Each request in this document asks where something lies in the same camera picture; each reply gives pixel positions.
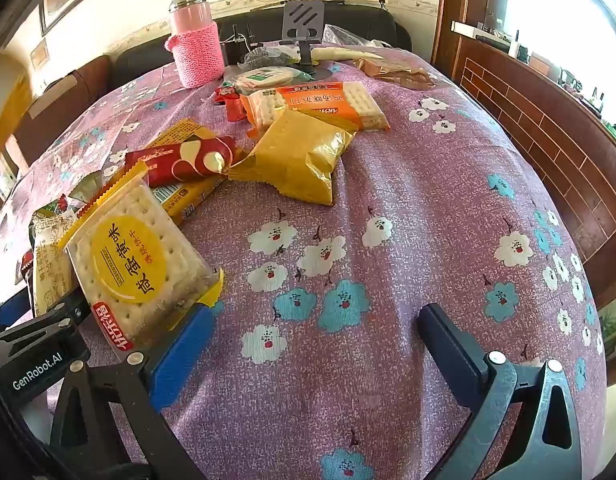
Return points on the dark red snack packet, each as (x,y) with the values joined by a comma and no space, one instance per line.
(172,162)

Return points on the cracker packet with yellow label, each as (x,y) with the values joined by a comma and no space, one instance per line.
(132,260)

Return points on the cream patterned snack packet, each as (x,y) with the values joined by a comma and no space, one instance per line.
(52,260)

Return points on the round cake packet green label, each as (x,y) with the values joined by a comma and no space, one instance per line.
(268,77)

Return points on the pink bottle with knitted sleeve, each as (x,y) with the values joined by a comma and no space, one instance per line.
(195,55)

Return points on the black sofa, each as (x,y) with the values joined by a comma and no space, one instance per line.
(137,60)

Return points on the mustard yellow snack packet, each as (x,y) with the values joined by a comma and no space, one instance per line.
(293,155)

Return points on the plastic bag with dark contents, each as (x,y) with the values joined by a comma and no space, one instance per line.
(268,55)

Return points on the yellow biscuit packet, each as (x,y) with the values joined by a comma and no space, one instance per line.
(182,132)

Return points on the brown chair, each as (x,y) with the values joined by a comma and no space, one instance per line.
(62,100)

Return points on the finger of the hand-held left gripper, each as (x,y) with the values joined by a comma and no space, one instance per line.
(57,312)

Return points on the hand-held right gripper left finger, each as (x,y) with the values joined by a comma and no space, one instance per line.
(182,355)

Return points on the wooden sideboard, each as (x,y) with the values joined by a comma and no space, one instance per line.
(538,125)

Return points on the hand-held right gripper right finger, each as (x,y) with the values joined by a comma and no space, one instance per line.
(445,340)

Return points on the small red candy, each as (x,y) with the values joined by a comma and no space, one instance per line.
(236,109)
(222,94)

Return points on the grey phone stand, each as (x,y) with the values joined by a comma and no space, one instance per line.
(302,17)

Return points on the green potted plant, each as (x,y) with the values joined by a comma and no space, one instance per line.
(615,330)

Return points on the orange cracker packet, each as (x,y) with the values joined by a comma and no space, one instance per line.
(328,102)

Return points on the brown snack packet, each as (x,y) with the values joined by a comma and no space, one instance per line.
(398,72)

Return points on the clear plastic bag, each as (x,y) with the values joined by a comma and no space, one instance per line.
(353,37)

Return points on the purple floral tablecloth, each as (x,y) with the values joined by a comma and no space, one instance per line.
(388,210)

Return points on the silver green snack packet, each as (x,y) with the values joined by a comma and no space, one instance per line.
(85,187)

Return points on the small wall plaque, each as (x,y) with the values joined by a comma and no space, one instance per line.
(38,57)

